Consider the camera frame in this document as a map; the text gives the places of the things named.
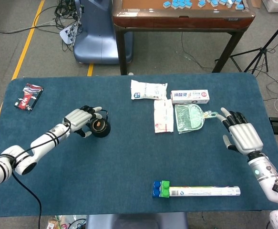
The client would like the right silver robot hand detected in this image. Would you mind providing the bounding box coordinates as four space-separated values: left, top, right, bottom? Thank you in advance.
216 107 264 157

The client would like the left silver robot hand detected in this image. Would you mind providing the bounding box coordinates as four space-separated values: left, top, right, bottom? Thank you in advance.
62 105 103 138

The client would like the black teapot lid orange knob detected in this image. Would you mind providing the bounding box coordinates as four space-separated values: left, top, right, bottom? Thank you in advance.
92 118 105 132

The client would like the black cast iron teapot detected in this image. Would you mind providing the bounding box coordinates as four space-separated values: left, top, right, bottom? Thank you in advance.
90 109 111 138

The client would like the black red book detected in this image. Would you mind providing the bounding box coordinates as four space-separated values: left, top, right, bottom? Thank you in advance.
14 83 44 113

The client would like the green dustpan in plastic bag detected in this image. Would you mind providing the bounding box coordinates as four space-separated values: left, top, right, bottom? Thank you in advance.
175 104 218 134

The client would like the blue felt tablecloth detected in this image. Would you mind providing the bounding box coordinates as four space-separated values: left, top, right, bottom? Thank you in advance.
0 73 278 218

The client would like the white pink toothpaste box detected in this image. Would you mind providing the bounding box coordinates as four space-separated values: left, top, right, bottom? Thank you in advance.
171 89 210 104

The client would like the white cardboard tube box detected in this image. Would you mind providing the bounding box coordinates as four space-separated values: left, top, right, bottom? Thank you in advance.
169 185 241 197

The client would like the white plastic pouch blue logo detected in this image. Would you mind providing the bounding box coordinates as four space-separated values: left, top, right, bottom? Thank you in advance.
130 79 168 101

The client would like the blue purple machine base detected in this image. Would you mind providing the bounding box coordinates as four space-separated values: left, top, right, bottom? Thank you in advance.
73 0 134 64

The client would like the black tripod stand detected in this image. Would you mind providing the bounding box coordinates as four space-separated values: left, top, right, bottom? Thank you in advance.
215 16 278 74

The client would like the white packet red print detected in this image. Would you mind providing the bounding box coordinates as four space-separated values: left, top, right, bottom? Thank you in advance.
154 99 174 134

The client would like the white power strip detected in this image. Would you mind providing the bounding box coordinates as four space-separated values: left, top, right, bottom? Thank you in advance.
59 22 79 46

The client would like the green toy building block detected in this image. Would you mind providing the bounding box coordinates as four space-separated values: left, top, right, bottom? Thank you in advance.
160 180 171 198

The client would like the blue toy building block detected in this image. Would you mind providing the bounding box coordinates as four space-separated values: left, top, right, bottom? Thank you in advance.
152 180 163 198

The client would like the blue grey robot torso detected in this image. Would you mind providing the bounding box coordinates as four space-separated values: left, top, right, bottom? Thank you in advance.
85 211 189 229

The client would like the brown mahjong table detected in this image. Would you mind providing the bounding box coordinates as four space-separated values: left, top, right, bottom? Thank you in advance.
112 0 256 76

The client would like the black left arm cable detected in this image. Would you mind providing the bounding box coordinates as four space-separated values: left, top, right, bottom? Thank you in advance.
10 120 72 229

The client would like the black floor cable bundle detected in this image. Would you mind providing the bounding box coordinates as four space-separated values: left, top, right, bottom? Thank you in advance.
54 0 82 52

